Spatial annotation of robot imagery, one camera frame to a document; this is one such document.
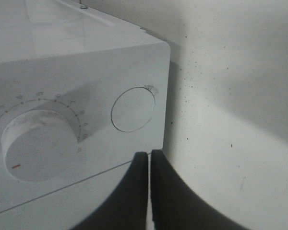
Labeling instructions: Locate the round white door button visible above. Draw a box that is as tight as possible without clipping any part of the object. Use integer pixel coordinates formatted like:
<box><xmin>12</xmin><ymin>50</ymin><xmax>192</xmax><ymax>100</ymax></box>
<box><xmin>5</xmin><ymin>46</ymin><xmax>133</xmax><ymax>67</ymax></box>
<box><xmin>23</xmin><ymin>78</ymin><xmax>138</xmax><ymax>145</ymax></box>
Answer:
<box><xmin>110</xmin><ymin>87</ymin><xmax>156</xmax><ymax>133</ymax></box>

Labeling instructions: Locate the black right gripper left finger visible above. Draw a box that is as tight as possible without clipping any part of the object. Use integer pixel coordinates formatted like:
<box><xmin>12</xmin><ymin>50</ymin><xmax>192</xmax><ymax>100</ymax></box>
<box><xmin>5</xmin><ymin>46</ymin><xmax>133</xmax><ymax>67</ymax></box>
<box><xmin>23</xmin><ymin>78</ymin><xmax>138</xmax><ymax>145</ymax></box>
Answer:
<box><xmin>73</xmin><ymin>152</ymin><xmax>148</xmax><ymax>230</ymax></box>

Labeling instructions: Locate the white microwave oven body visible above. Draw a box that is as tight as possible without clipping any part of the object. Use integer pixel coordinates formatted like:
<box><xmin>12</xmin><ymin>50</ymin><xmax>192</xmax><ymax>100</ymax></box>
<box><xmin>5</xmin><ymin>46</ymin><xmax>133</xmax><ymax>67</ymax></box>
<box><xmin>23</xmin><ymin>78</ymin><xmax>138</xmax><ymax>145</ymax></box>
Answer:
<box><xmin>0</xmin><ymin>0</ymin><xmax>170</xmax><ymax>230</ymax></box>

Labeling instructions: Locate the lower white timer knob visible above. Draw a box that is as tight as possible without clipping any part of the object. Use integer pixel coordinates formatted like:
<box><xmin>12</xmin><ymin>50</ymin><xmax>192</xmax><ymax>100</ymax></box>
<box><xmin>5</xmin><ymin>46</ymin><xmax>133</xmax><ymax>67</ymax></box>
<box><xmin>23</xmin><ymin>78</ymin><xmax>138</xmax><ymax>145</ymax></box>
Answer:
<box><xmin>0</xmin><ymin>110</ymin><xmax>78</xmax><ymax>182</ymax></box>

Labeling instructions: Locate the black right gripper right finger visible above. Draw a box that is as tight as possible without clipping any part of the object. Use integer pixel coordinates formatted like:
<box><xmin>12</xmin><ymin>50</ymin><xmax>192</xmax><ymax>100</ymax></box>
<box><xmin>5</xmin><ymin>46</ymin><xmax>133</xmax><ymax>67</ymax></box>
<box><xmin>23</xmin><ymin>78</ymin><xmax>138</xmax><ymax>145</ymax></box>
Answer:
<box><xmin>150</xmin><ymin>150</ymin><xmax>246</xmax><ymax>230</ymax></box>

